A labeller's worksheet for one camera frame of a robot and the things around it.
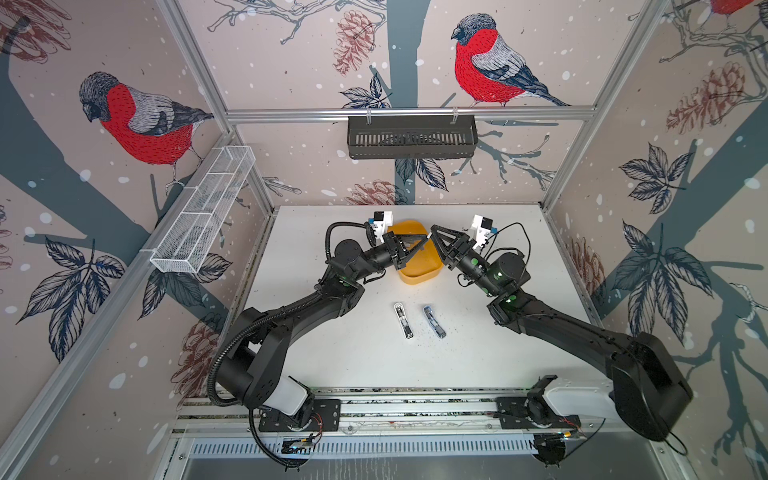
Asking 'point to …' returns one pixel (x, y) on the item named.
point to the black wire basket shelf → (405, 140)
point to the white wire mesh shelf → (201, 209)
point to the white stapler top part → (404, 320)
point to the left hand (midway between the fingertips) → (427, 243)
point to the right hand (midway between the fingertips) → (427, 236)
